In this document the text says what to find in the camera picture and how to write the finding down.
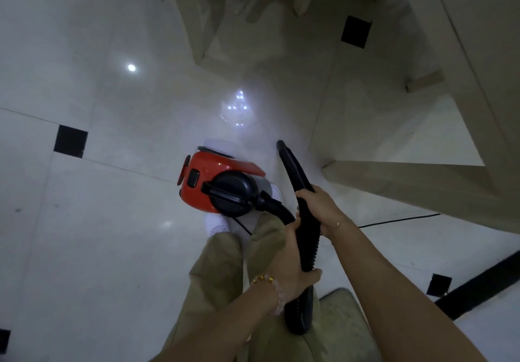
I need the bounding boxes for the white left shoe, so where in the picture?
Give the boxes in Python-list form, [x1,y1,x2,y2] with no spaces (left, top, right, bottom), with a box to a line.
[205,211,231,239]

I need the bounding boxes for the person's left hand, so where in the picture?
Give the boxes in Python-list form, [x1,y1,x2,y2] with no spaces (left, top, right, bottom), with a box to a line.
[264,215,324,314]

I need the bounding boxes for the khaki trousers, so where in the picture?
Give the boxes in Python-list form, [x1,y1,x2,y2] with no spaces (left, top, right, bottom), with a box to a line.
[162,210,330,362]

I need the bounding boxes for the gold and pink bead bracelet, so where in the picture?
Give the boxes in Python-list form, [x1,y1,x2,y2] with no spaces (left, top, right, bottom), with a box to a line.
[251,274,286,318]

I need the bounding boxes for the red and black vacuum cleaner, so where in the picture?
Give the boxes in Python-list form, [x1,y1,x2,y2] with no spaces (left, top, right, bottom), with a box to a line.
[177,140,324,336]

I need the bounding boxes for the person's right forearm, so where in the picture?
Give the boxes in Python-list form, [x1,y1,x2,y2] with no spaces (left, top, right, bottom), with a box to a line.
[331,221,488,362]

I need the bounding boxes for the beige floor mat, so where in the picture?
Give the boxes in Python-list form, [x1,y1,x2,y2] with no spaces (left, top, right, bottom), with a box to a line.
[318,287,384,362]

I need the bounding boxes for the cream wooden chair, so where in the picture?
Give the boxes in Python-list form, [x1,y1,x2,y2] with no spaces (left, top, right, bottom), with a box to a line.
[148,0,322,75]

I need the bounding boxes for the black power cord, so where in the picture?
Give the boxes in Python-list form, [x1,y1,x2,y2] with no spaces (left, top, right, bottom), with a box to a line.
[231,213,442,236]

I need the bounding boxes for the person's right hand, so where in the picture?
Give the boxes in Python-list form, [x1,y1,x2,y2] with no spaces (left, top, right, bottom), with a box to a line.
[295,185,350,241]

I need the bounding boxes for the cream dining table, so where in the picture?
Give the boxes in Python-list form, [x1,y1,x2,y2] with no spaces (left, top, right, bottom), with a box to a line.
[323,0,520,235]

